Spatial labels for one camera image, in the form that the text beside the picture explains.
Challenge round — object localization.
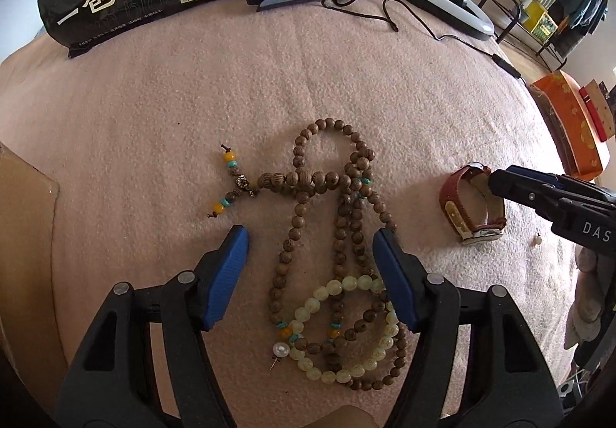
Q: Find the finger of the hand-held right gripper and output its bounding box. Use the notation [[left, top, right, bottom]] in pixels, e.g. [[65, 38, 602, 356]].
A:
[[510, 165, 616, 207], [488, 169, 561, 219]]

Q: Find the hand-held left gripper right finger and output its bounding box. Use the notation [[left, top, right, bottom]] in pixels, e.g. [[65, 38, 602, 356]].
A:
[[373, 229, 566, 428]]

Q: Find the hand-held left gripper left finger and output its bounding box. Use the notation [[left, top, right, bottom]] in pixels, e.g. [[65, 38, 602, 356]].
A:
[[62, 224, 250, 428]]

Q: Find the pale jade bead bracelet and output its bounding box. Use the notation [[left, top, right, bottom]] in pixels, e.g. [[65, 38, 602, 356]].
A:
[[289, 275, 401, 385]]

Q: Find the red leather strap watch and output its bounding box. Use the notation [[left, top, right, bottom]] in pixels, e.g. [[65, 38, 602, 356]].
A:
[[439, 162, 507, 246]]

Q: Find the white pearl stud earring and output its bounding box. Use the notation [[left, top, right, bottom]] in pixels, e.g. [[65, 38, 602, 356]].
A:
[[269, 342, 290, 371]]

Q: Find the brown wooden bead necklace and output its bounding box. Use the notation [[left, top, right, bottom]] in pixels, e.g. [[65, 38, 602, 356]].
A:
[[207, 117, 410, 391]]

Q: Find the brown cardboard box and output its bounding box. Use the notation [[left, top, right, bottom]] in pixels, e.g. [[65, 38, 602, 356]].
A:
[[0, 141, 61, 390]]

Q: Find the person's right hand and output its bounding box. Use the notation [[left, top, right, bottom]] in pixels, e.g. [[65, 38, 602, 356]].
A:
[[565, 246, 609, 361]]

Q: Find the orange patterned box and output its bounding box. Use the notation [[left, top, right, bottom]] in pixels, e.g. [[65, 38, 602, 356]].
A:
[[529, 69, 607, 178]]

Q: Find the red flat box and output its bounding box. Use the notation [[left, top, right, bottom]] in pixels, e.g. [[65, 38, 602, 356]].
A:
[[577, 81, 616, 142]]

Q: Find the yellow green box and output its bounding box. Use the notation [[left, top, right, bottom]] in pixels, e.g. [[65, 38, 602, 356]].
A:
[[524, 4, 559, 41]]

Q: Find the black inline cable switch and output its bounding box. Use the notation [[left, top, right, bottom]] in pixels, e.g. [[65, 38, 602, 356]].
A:
[[491, 53, 523, 81]]

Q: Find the black ring light cable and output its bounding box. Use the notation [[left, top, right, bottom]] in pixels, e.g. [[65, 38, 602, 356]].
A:
[[382, 0, 527, 82]]

